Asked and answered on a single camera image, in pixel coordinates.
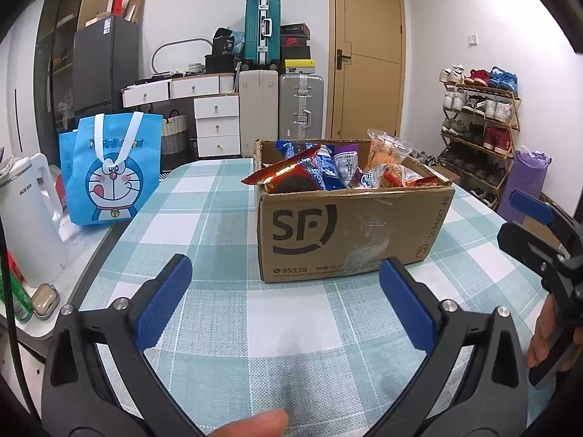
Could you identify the blue snack packet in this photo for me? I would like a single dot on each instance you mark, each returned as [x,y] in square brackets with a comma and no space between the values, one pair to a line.
[328,168]

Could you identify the black bag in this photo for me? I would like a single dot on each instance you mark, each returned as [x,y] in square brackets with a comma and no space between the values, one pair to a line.
[223,45]

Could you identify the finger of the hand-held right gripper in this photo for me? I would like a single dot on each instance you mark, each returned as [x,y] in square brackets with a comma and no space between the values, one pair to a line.
[528,205]
[519,239]

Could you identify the wicker basket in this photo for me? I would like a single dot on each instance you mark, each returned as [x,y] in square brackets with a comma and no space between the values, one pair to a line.
[175,141]

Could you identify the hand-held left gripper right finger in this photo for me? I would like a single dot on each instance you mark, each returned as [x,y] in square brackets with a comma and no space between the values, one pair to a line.
[405,305]

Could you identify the flat cardboard pieces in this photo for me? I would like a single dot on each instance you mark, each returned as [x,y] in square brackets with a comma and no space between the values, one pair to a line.
[135,7]

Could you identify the large red cookie packet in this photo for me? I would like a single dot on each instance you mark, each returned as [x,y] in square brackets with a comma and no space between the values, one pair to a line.
[282,173]

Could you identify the black storage box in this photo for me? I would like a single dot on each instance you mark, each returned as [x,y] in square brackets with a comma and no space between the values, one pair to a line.
[221,63]

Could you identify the blue cartoon tote bag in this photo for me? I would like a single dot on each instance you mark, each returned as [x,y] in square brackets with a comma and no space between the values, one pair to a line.
[114,177]

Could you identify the purple rolled mat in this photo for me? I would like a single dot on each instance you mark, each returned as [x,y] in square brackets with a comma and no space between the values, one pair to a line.
[528,168]

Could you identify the black red shoe box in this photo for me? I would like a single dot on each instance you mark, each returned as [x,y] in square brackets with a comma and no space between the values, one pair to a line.
[295,41]

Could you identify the printed cardboard box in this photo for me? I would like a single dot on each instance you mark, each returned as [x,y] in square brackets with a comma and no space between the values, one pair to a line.
[530,224]

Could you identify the dark glass cabinet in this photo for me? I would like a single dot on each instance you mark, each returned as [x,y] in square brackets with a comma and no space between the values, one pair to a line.
[54,54]

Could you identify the wooden door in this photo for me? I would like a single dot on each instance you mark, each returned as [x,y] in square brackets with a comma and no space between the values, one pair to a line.
[369,54]

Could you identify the person's right hand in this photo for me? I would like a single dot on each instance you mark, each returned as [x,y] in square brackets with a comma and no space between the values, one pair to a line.
[542,341]

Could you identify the golden shoe rack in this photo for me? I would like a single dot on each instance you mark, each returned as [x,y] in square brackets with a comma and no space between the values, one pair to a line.
[476,144]

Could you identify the grey refrigerator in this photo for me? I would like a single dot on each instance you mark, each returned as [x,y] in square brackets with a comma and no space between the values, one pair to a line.
[107,63]

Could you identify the beige earbuds case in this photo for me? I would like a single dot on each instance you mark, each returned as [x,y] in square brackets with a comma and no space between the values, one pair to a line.
[45,302]

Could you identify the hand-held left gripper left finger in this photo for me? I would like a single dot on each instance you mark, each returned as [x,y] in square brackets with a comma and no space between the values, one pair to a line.
[164,300]

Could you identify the white drawer chest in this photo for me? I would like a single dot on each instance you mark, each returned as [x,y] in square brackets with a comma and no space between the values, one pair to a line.
[216,125]

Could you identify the white electric kettle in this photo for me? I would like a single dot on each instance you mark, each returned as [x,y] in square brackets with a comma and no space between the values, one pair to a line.
[27,223]

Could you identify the person's left hand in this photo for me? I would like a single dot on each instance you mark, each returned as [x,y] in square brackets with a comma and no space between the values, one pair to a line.
[255,425]

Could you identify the teal suitcase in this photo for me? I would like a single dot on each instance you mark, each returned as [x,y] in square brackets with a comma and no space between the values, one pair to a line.
[255,32]

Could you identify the beige suitcase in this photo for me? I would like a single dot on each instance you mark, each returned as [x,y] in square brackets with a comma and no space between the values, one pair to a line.
[259,109]

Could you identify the silver suitcase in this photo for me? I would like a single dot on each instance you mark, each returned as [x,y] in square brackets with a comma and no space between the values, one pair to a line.
[300,100]

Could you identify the black sneakers pile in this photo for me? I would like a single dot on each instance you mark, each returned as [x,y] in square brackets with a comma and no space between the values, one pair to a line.
[426,159]

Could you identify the silver purple snack packet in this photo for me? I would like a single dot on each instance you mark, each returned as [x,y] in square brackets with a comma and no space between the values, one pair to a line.
[348,157]

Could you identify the green drink can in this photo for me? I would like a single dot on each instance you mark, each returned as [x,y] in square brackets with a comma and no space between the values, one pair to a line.
[18,305]

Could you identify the brown cardboard shipping box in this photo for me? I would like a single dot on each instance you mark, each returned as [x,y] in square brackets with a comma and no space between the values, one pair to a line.
[355,227]

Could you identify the shoe rack with shoes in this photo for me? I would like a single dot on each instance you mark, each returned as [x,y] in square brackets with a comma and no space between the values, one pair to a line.
[496,139]

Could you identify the silver oval hoop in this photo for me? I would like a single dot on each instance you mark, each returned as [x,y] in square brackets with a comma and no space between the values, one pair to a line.
[182,40]

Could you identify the grey side table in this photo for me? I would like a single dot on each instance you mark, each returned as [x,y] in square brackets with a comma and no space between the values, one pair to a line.
[82,255]

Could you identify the yellow black shoe box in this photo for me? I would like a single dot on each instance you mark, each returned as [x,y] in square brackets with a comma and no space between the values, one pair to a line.
[298,66]

